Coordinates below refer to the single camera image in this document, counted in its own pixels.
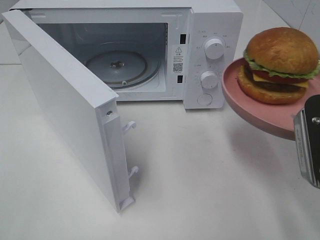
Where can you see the upper white power knob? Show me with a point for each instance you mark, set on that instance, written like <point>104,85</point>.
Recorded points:
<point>214,48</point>

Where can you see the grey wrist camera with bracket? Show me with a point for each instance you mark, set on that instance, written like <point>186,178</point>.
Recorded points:
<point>307,139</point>

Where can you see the white microwave door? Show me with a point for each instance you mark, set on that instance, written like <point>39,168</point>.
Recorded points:
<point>81,108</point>

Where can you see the pink round plate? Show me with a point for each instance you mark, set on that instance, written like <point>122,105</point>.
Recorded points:
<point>277,120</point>

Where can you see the white timer knob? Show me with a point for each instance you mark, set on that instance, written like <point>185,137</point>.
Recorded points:
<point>208,80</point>

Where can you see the toy hamburger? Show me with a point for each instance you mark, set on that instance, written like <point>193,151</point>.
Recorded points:
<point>279,63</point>

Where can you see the round white door-release button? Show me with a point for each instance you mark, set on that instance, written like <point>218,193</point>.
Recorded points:
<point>204,99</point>

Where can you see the white microwave oven body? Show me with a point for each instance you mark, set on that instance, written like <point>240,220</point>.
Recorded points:
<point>81,26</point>

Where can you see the glass microwave turntable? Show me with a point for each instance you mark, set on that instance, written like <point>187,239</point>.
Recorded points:
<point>122,65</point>

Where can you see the white warning label sticker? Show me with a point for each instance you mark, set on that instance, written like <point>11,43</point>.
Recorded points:
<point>178,58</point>

